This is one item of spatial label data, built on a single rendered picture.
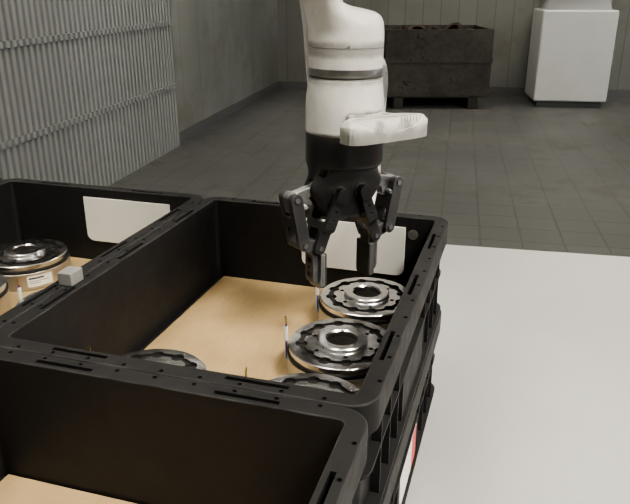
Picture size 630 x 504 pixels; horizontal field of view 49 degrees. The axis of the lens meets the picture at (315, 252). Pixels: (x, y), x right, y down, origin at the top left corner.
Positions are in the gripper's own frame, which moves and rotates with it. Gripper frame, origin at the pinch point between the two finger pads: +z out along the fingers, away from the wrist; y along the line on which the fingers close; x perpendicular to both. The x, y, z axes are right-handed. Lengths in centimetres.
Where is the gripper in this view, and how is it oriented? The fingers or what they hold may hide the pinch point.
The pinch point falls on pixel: (341, 266)
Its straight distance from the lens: 71.7
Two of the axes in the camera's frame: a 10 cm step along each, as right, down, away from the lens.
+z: 0.0, 9.4, 3.5
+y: -8.3, 1.9, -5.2
